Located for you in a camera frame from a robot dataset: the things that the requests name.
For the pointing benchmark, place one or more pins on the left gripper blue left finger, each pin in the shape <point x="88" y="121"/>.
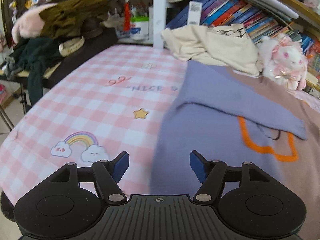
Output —
<point x="107" y="175"/>

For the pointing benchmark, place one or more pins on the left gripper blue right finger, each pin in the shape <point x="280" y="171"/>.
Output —
<point x="211" y="175"/>

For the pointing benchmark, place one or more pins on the purple and mauve sweater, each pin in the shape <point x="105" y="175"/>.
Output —
<point x="236" y="118"/>

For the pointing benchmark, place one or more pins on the pink checkered cartoon desk mat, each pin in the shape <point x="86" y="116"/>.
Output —
<point x="114" y="102"/>

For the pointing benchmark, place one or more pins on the cream printed garment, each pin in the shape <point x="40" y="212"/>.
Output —
<point x="226" y="45"/>

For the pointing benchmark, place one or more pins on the black yamaha keyboard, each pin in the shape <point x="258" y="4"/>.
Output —
<point x="63" y="66"/>

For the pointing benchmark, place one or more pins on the cream white wristband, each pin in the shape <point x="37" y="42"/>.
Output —
<point x="71" y="46"/>

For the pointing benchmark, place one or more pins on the pink white bunny plush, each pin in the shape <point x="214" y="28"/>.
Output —
<point x="282" y="60"/>

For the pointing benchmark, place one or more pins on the dark green garment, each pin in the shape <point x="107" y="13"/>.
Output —
<point x="34" y="56"/>

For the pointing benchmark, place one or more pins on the white green tub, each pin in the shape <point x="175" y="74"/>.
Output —
<point x="139" y="28"/>

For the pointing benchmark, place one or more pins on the olive brown garment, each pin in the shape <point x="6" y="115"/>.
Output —
<point x="68" y="16"/>

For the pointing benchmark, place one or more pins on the red tassel ornament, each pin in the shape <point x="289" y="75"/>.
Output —
<point x="127" y="15"/>

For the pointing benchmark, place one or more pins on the row of colourful books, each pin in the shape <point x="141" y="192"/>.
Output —
<point x="257" y="20"/>

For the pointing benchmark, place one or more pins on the white box with barcode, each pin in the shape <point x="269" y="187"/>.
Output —
<point x="194" y="13"/>

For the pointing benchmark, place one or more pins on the fluffy pink garment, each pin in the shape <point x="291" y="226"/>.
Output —
<point x="29" y="25"/>

